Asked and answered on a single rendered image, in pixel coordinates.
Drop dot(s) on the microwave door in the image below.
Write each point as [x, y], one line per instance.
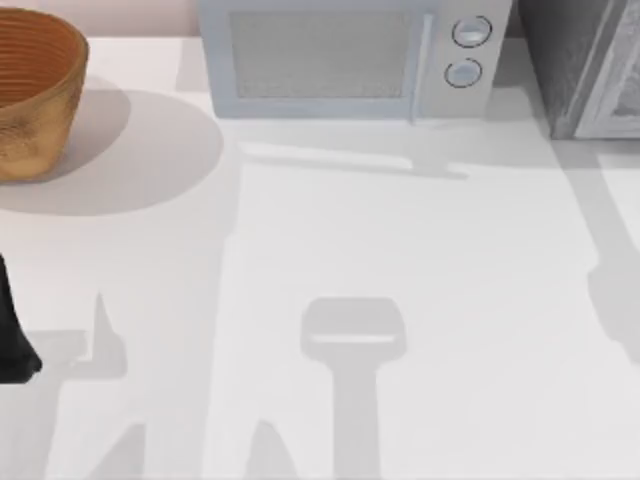
[320, 55]

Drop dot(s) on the microwave knob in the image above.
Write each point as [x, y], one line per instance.
[463, 73]
[471, 31]

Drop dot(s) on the pale microwave oven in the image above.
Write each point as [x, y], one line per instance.
[495, 60]

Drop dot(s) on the grey cabinet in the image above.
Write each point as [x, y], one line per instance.
[575, 65]

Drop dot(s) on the brown woven basket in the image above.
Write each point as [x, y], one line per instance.
[35, 100]

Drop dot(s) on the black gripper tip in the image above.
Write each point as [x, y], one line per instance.
[12, 340]

